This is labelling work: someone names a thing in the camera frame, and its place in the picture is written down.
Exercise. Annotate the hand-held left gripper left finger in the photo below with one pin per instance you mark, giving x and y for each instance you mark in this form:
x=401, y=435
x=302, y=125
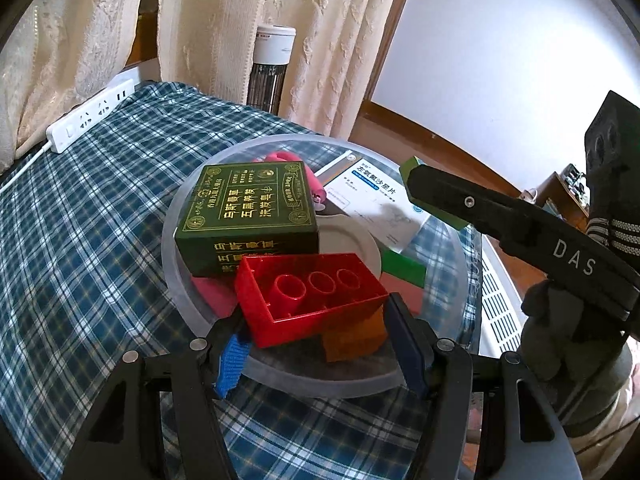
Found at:
x=230, y=360

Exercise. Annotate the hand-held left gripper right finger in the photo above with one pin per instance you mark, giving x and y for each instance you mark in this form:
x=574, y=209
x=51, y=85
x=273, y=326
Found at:
x=407, y=355

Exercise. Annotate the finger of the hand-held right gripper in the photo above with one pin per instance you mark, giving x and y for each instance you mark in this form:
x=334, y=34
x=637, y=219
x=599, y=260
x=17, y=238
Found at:
x=470, y=202

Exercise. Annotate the orange building block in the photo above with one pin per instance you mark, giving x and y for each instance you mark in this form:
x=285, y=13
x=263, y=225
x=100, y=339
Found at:
x=352, y=340

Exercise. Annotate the clear round plastic tray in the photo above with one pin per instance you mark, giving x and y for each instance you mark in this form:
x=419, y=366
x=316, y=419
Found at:
x=350, y=385

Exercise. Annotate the red building block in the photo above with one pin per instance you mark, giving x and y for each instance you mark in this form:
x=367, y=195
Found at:
x=295, y=327

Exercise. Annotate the white medicine box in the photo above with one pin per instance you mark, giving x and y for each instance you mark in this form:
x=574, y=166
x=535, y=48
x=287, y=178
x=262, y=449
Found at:
x=380, y=200

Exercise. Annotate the white tape roll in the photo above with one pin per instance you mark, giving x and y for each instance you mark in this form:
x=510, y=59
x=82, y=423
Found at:
x=350, y=240

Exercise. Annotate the dark green printed box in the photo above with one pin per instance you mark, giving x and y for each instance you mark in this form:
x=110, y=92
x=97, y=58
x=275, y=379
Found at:
x=250, y=210

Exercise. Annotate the person's right hand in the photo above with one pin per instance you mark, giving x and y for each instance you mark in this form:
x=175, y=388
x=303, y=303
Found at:
x=555, y=330

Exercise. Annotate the wooden furniture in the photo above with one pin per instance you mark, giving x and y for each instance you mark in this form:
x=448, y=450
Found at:
x=560, y=195

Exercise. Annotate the white radiator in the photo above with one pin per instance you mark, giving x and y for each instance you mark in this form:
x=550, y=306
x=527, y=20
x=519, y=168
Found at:
x=495, y=300

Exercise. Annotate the blue plaid tablecloth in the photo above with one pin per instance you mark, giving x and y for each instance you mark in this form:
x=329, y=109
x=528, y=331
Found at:
x=100, y=260

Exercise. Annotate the cream embossed curtain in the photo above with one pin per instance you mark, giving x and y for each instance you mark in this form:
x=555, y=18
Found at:
x=320, y=35

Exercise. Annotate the white tower heater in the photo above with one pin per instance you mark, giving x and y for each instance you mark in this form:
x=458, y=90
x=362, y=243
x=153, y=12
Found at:
x=272, y=45

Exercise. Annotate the white power strip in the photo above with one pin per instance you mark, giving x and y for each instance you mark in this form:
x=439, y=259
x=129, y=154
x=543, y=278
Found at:
x=85, y=120

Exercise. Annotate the cream striped damask curtain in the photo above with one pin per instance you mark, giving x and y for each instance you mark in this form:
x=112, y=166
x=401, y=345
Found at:
x=50, y=35

